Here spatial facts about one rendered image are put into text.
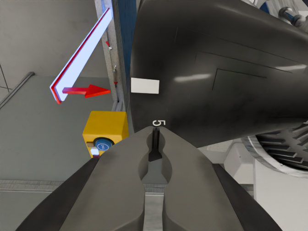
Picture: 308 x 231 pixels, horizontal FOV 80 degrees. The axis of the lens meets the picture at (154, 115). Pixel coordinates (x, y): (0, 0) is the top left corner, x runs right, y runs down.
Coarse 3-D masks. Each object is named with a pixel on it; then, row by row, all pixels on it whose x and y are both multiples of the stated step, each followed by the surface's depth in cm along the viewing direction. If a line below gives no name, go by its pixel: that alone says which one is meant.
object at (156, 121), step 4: (148, 116) 23; (152, 116) 23; (156, 116) 23; (160, 116) 23; (164, 116) 23; (168, 116) 23; (152, 120) 23; (156, 120) 23; (160, 120) 23; (164, 120) 23; (168, 120) 23; (152, 124) 24; (156, 124) 24; (160, 124) 24; (164, 124) 24; (168, 124) 24
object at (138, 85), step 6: (132, 78) 21; (138, 78) 21; (132, 84) 21; (138, 84) 21; (144, 84) 21; (150, 84) 21; (156, 84) 21; (132, 90) 22; (138, 90) 22; (144, 90) 22; (150, 90) 22; (156, 90) 22
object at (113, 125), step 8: (96, 112) 51; (104, 112) 51; (112, 112) 51; (120, 112) 52; (88, 120) 49; (96, 120) 49; (104, 120) 49; (112, 120) 49; (120, 120) 49; (88, 128) 47; (96, 128) 47; (104, 128) 47; (112, 128) 47; (120, 128) 47; (88, 136) 46; (96, 136) 46; (104, 136) 46; (112, 136) 46; (120, 136) 46; (128, 136) 57; (112, 144) 48
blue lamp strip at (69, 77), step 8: (104, 16) 41; (104, 24) 40; (96, 32) 35; (88, 40) 31; (96, 40) 35; (88, 48) 31; (80, 56) 28; (88, 56) 31; (72, 64) 25; (80, 64) 28; (72, 72) 25; (64, 80) 23; (72, 80) 25; (56, 88) 22; (64, 96) 23
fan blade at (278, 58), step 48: (144, 0) 18; (192, 0) 18; (240, 0) 17; (144, 48) 20; (192, 48) 19; (240, 48) 19; (288, 48) 19; (144, 96) 22; (192, 96) 22; (240, 96) 21; (288, 96) 21; (192, 144) 26
